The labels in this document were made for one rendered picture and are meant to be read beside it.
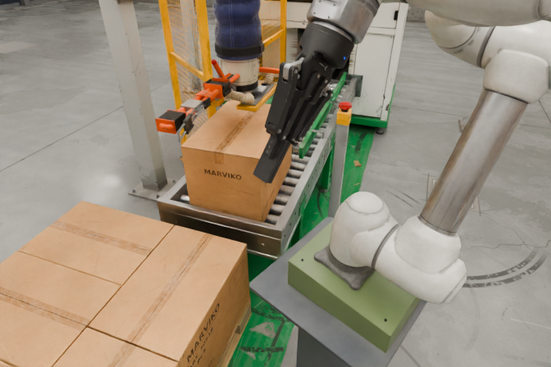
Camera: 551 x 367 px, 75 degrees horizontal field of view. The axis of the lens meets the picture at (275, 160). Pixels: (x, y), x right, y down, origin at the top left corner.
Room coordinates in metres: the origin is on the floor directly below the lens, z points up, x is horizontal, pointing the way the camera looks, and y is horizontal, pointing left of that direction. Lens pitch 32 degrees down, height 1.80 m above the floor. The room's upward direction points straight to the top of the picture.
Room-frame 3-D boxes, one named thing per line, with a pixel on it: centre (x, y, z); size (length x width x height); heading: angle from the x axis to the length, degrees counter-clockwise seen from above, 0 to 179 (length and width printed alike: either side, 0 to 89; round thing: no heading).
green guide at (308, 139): (2.75, -0.47, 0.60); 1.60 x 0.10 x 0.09; 160
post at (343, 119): (1.78, -0.37, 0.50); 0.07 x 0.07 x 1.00; 70
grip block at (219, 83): (1.49, 0.25, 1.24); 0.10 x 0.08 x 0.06; 71
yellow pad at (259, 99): (1.70, 0.08, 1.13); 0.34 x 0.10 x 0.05; 161
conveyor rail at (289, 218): (2.40, -0.40, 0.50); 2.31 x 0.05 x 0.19; 160
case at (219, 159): (1.72, 0.17, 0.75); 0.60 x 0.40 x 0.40; 164
